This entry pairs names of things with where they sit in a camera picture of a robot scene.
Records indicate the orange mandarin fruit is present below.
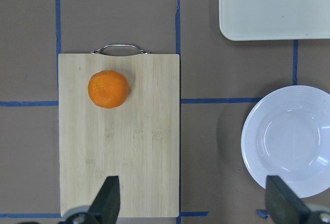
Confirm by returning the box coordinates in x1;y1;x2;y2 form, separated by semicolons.
88;71;129;109

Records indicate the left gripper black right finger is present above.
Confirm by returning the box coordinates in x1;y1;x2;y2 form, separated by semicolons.
265;176;311;223

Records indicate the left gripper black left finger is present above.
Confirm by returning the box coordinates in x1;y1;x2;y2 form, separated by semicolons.
88;176;121;223

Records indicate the cream tray with bear print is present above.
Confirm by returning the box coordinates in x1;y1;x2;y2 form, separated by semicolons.
219;0;329;41

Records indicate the bamboo cutting board, metal handle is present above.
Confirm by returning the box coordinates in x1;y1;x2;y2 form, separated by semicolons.
58;54;180;218

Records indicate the white ridged plate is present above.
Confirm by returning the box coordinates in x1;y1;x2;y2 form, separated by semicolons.
241;85;329;198

